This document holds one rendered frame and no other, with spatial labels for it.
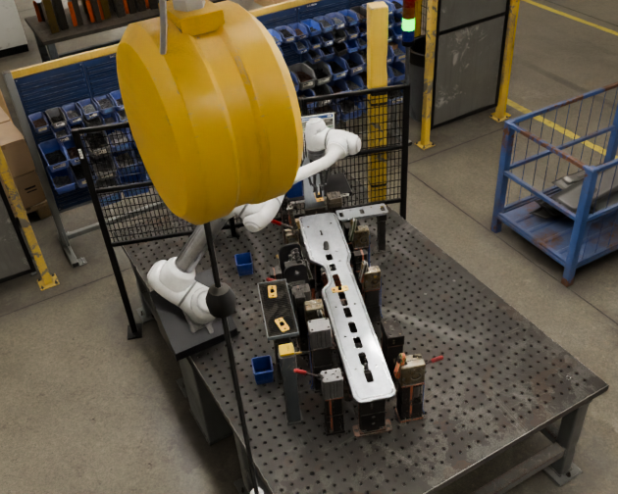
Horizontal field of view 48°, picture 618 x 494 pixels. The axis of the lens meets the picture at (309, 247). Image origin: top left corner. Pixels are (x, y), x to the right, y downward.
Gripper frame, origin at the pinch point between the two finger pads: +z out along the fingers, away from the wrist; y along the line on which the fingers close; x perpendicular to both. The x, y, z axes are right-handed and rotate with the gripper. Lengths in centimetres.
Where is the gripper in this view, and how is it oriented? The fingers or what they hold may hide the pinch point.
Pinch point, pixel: (318, 190)
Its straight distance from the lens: 366.5
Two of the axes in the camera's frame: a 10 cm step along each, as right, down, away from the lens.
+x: -1.9, -5.9, 7.8
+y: 9.8, -1.5, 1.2
